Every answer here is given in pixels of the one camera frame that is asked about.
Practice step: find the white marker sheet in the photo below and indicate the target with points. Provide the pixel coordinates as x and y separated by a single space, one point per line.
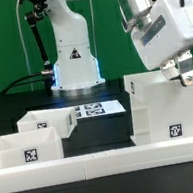
99 108

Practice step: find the white drawer box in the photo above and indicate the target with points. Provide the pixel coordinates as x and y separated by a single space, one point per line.
30 147
63 119

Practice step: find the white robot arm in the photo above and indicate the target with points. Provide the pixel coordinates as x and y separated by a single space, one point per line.
76 68

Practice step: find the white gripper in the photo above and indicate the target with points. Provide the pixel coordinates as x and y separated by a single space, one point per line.
171 32

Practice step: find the white front fence rail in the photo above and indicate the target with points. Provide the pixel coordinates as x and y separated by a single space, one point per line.
93 166

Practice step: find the white front drawer box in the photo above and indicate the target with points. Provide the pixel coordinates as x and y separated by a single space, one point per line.
30 147

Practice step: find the white drawer cabinet frame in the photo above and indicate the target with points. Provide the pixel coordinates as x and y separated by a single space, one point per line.
162 110

